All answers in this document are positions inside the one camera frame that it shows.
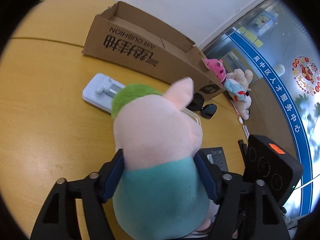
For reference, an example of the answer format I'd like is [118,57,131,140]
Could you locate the black sunglasses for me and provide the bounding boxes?
[187,93,217,119]

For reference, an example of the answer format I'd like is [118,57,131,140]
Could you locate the black small box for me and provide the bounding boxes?
[201,147,228,172]

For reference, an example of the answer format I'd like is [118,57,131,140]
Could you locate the blue elephant plush red scarf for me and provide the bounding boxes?
[223,78,247,102]

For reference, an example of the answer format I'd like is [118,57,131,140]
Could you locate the pink pig plush teal shirt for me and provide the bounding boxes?
[111,77,219,239]

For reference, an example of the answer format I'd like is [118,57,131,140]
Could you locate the beige fluffy plush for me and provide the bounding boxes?
[226,68,253,91]

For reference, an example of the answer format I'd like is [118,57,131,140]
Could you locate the pink transparent pen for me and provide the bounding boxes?
[230,99,241,117]

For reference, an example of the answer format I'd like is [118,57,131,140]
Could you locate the white panda plush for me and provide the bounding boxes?
[235,95,252,120]

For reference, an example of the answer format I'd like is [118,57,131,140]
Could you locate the pink bear plush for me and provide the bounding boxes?
[202,59,226,83]

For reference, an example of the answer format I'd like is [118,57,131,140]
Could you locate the white earbuds case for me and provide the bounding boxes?
[238,116,244,124]

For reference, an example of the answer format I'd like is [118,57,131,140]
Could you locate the brown cardboard box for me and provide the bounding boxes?
[83,1,224,100]

